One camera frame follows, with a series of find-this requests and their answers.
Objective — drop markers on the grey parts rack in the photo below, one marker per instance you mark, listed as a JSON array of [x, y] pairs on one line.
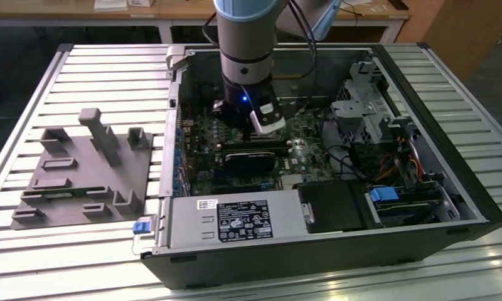
[[87, 175]]

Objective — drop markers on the black rating label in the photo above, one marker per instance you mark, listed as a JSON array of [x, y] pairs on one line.
[[244, 221]]

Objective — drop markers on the silver metal drive cage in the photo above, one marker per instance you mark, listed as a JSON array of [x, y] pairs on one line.
[[359, 122]]

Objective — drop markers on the blue disk carrier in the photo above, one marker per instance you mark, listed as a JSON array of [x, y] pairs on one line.
[[382, 195]]

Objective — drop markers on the black plastic shroud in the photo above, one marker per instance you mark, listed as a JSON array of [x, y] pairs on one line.
[[334, 203]]

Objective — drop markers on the wooden desk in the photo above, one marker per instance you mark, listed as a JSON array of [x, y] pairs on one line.
[[108, 15]]

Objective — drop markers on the green motherboard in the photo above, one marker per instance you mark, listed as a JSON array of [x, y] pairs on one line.
[[310, 163]]

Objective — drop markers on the blue case latch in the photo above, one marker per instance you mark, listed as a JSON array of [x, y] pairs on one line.
[[141, 227]]

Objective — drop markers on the black graphics card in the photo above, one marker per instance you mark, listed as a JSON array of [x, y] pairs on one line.
[[248, 164]]

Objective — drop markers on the white barcode sticker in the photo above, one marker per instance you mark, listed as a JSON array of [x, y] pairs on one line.
[[207, 203]]

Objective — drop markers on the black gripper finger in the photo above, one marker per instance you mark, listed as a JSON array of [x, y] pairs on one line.
[[247, 133]]

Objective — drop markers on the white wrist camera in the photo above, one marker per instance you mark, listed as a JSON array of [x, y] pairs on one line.
[[267, 122]]

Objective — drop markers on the silver chipset heatsink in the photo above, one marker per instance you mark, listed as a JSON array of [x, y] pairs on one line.
[[290, 180]]

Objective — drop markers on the black RAM slot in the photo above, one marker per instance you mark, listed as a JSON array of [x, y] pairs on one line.
[[255, 145], [255, 150], [233, 142]]

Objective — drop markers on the white box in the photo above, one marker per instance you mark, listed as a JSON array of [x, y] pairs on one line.
[[108, 5], [141, 3]]

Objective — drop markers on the black open PC case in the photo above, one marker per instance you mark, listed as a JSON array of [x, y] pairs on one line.
[[275, 266]]

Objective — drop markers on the wooden cabinet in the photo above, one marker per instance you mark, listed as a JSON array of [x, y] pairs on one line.
[[463, 31]]

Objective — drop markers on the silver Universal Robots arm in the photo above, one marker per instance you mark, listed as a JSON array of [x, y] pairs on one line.
[[247, 47]]

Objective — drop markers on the grey power supply unit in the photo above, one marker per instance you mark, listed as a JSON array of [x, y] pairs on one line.
[[184, 225]]

